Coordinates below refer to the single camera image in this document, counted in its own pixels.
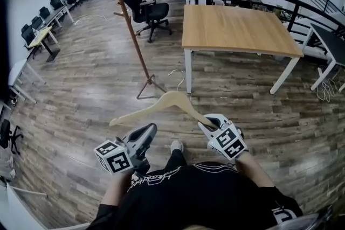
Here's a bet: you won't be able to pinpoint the square wooden table white legs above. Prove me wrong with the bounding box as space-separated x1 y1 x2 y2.
181 4 305 95

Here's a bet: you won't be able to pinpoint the white desk edge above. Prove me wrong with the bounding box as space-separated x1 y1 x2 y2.
0 182 91 230

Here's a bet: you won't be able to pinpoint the brown wooden coat rack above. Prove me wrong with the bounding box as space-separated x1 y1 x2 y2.
96 0 168 100

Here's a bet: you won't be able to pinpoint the row of black office chairs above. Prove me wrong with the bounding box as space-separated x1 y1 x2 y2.
20 0 94 51

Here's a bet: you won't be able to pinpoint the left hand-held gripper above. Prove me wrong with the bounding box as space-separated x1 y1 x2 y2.
93 123 158 176

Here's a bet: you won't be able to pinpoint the black swivel chair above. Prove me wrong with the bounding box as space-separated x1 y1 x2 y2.
0 119 24 156

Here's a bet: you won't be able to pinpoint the white cable bundle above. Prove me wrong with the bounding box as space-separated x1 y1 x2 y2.
316 78 342 102

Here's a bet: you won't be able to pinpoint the person's white shoe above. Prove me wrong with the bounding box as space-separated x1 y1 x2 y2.
170 140 185 155

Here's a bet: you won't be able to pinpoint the person's right forearm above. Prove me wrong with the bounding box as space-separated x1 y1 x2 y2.
234 151 276 189

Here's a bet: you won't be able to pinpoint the person's black trouser leg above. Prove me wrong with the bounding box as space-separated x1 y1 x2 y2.
163 148 188 169

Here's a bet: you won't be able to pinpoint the black mesh office chair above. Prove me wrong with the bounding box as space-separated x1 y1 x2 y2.
119 0 173 44

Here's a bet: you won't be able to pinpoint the person's black printed t-shirt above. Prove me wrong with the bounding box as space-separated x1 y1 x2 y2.
86 161 304 230

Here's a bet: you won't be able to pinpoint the small yellow table black base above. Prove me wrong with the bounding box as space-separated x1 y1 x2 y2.
27 26 61 63

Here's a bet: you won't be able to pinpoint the long dark desk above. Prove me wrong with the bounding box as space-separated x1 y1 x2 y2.
39 4 75 31

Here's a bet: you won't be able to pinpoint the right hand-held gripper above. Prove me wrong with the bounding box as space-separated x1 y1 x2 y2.
197 113 249 161

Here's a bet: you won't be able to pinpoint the thin white floor cable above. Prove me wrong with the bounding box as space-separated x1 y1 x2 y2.
73 13 109 26

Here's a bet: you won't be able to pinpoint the wooden clothes hanger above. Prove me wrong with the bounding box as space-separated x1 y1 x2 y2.
109 69 220 130

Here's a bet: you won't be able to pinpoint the person's left forearm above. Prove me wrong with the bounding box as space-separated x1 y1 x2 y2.
101 169 133 207

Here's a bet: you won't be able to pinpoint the dark desk white frame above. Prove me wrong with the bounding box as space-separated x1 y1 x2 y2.
309 23 345 93

